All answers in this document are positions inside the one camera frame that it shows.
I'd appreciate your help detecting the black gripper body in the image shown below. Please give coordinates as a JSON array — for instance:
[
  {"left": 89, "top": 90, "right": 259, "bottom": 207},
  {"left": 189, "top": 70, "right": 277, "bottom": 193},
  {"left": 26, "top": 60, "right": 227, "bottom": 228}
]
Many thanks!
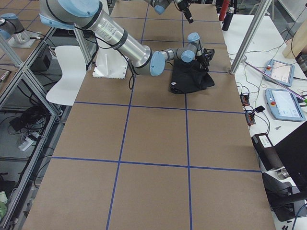
[
  {"left": 177, "top": 0, "right": 189, "bottom": 12},
  {"left": 196, "top": 48, "right": 210, "bottom": 67}
]

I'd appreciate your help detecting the black graphic t-shirt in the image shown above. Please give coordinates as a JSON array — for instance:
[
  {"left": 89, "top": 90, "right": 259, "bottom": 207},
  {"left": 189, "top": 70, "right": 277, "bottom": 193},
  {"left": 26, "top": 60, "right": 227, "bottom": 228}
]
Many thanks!
[{"left": 169, "top": 59, "right": 215, "bottom": 94}]

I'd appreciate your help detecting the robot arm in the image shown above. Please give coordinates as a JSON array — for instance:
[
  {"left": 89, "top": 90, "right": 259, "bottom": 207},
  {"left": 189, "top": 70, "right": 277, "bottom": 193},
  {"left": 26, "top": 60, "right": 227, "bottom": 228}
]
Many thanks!
[
  {"left": 145, "top": 0, "right": 194, "bottom": 23},
  {"left": 39, "top": 0, "right": 214, "bottom": 76}
]

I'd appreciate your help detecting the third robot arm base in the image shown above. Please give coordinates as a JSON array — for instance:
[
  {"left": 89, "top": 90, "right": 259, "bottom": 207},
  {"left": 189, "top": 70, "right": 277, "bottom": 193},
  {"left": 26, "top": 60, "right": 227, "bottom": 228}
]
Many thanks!
[{"left": 0, "top": 13, "right": 35, "bottom": 48}]

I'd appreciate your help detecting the red bottle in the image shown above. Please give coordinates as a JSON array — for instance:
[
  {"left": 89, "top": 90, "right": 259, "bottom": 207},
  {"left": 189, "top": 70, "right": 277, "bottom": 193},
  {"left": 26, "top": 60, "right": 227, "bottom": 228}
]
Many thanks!
[{"left": 219, "top": 0, "right": 230, "bottom": 22}]

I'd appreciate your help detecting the black bottle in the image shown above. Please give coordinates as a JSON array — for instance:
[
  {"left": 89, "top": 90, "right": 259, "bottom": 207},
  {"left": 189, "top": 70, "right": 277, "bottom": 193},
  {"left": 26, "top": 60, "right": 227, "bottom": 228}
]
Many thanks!
[{"left": 222, "top": 7, "right": 235, "bottom": 31}]

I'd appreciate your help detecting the upper teach pendant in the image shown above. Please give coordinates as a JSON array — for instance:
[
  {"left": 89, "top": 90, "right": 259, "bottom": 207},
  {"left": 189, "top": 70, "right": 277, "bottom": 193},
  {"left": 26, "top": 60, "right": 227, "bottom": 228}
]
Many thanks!
[{"left": 264, "top": 59, "right": 295, "bottom": 87}]

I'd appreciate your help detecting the teach pendant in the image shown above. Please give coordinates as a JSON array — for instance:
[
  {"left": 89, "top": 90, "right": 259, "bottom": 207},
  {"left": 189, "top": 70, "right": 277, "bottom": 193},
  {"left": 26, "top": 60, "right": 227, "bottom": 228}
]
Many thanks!
[
  {"left": 265, "top": 89, "right": 306, "bottom": 122},
  {"left": 264, "top": 59, "right": 295, "bottom": 87}
]

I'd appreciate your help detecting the lower teach pendant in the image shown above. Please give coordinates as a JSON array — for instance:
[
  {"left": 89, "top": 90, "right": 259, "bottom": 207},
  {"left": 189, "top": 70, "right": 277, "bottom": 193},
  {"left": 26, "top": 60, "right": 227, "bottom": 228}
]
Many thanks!
[{"left": 265, "top": 89, "right": 306, "bottom": 122}]

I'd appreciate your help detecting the black monitor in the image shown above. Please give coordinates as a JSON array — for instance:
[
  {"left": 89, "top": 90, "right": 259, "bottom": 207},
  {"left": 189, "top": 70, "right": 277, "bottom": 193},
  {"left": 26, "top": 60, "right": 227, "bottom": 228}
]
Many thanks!
[{"left": 275, "top": 122, "right": 307, "bottom": 191}]

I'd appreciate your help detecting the white chair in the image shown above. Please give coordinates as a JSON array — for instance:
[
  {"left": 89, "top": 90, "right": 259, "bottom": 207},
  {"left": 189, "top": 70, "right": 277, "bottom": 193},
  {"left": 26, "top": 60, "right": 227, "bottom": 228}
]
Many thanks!
[{"left": 46, "top": 46, "right": 87, "bottom": 106}]

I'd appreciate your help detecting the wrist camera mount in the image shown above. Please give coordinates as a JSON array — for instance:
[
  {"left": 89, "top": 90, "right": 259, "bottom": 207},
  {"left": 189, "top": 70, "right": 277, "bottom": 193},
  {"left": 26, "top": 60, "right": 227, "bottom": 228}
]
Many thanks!
[{"left": 204, "top": 48, "right": 215, "bottom": 61}]

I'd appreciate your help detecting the aluminium frame post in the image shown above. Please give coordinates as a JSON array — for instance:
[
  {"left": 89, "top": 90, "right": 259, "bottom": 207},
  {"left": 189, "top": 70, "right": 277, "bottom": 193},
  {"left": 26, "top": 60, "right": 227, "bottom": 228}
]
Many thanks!
[{"left": 230, "top": 0, "right": 272, "bottom": 75}]

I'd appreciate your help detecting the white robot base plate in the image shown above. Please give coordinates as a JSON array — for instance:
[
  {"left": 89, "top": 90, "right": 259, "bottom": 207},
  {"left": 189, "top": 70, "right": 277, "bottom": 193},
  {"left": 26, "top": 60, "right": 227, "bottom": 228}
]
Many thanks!
[{"left": 93, "top": 49, "right": 128, "bottom": 79}]

